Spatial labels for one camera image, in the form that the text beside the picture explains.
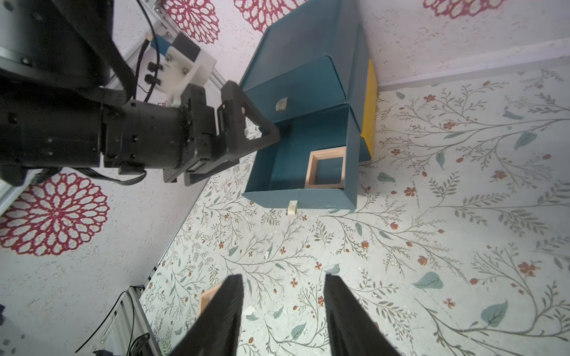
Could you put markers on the teal three-drawer cabinet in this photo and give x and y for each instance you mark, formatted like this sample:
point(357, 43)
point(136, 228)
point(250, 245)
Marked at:
point(309, 77)

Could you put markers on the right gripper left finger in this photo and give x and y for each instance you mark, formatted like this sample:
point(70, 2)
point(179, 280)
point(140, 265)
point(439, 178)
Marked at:
point(217, 329)

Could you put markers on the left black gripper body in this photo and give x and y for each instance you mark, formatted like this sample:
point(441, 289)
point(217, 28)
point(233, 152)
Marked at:
point(141, 134)

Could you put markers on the small wooden brooch box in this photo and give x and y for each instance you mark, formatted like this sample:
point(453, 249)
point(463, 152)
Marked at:
point(326, 169)
point(206, 297)

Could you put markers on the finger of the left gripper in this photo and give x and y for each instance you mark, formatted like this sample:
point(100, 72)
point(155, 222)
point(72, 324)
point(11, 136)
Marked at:
point(218, 138)

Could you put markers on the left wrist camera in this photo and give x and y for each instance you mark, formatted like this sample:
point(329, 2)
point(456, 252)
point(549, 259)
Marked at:
point(182, 63)

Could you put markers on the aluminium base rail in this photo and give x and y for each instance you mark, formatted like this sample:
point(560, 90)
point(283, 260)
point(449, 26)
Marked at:
point(124, 331)

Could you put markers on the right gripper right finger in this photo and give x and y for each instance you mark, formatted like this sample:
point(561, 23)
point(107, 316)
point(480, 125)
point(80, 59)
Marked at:
point(350, 329)

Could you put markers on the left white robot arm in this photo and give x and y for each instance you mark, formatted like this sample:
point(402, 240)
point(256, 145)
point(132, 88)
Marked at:
point(69, 100)

